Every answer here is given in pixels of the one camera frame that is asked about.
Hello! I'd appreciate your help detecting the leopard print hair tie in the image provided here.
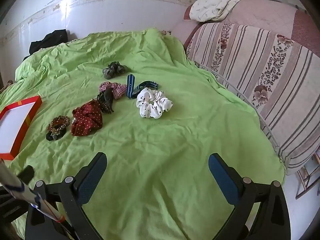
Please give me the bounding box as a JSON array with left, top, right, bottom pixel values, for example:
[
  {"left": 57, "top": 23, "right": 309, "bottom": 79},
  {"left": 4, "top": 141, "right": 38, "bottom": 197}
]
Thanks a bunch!
[{"left": 45, "top": 115, "right": 71, "bottom": 142}]

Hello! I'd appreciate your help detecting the red dotted scrunchie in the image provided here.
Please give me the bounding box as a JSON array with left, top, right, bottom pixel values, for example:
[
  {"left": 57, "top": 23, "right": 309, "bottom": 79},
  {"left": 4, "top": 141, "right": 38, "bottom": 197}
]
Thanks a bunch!
[{"left": 71, "top": 100, "right": 103, "bottom": 137}]

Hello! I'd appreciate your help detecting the black hair claw clip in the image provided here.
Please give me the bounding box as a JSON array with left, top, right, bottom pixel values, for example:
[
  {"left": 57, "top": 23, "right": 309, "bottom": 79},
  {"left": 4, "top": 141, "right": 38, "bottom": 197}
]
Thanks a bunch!
[{"left": 97, "top": 88, "right": 114, "bottom": 114}]

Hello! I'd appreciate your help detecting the pink plaid scrunchie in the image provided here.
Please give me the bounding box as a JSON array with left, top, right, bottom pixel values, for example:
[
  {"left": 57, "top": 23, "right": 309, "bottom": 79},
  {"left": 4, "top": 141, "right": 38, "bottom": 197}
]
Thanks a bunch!
[{"left": 98, "top": 81, "right": 127, "bottom": 100}]

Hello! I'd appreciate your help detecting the blue striped strap watch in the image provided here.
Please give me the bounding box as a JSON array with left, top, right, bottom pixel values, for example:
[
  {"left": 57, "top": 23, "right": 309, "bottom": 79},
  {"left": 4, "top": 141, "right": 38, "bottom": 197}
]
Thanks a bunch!
[{"left": 126, "top": 74, "right": 159, "bottom": 99}]

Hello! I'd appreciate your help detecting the white dotted scrunchie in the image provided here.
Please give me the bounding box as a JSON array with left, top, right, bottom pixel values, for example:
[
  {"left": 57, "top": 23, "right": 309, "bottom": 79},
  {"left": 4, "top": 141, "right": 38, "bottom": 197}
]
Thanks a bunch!
[{"left": 136, "top": 88, "right": 174, "bottom": 119}]

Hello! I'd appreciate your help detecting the red jewelry tray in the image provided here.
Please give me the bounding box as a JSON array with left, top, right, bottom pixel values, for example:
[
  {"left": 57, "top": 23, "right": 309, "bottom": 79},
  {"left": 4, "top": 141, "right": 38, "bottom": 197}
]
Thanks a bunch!
[{"left": 0, "top": 95, "right": 42, "bottom": 160}]

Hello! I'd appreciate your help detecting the wooden chair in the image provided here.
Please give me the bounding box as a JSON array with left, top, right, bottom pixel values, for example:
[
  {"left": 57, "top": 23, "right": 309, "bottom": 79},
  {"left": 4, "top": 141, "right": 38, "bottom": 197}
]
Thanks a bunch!
[{"left": 296, "top": 151, "right": 319, "bottom": 199}]

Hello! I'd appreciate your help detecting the green bed sheet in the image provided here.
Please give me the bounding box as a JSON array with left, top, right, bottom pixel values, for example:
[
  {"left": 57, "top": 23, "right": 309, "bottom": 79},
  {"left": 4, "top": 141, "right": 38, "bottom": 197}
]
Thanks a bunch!
[{"left": 1, "top": 29, "right": 285, "bottom": 239}]

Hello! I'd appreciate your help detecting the grey sheer scrunchie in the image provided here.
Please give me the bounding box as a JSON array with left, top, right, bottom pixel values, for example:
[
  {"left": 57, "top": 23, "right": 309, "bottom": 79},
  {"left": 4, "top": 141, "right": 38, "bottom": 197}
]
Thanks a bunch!
[{"left": 103, "top": 61, "right": 129, "bottom": 80}]

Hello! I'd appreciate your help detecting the black garment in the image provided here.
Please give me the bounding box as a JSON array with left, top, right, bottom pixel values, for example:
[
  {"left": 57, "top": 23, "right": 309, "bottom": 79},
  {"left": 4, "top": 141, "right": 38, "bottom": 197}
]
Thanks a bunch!
[{"left": 23, "top": 29, "right": 68, "bottom": 60}]

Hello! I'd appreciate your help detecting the pink pillow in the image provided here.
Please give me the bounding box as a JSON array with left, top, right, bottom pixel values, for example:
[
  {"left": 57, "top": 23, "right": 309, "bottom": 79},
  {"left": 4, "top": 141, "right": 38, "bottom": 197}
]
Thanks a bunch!
[{"left": 171, "top": 0, "right": 319, "bottom": 56}]

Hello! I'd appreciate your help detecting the white patterned cloth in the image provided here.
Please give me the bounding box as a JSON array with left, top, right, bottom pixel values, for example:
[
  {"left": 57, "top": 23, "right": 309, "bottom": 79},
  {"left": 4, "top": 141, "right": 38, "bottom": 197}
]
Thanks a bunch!
[{"left": 189, "top": 0, "right": 241, "bottom": 22}]

